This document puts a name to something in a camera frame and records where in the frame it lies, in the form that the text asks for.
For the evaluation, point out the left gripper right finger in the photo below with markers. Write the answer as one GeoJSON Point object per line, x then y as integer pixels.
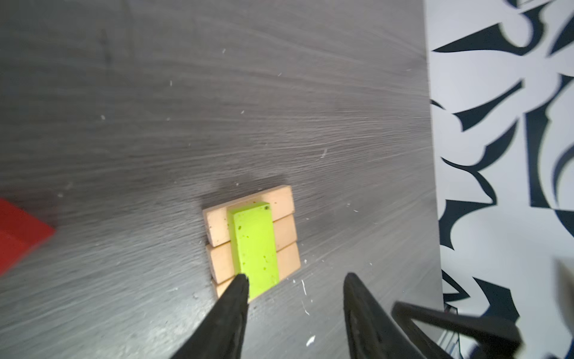
{"type": "Point", "coordinates": [370, 331]}

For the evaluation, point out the red arch wood block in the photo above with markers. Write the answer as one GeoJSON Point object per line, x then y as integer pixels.
{"type": "Point", "coordinates": [21, 233]}

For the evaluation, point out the natural wood block 29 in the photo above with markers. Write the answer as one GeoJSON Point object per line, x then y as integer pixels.
{"type": "Point", "coordinates": [285, 232]}

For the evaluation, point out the natural wood block 58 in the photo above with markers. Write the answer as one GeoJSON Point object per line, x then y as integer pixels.
{"type": "Point", "coordinates": [279, 198]}

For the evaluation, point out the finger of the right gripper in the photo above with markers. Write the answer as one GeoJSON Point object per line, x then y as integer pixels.
{"type": "Point", "coordinates": [495, 337]}

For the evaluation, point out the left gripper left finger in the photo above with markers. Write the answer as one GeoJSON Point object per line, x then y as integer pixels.
{"type": "Point", "coordinates": [221, 334]}

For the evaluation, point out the lime green wood block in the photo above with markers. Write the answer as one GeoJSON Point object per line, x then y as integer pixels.
{"type": "Point", "coordinates": [253, 246]}

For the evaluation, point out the natural wood block 31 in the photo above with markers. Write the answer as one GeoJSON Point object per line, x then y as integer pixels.
{"type": "Point", "coordinates": [223, 272]}

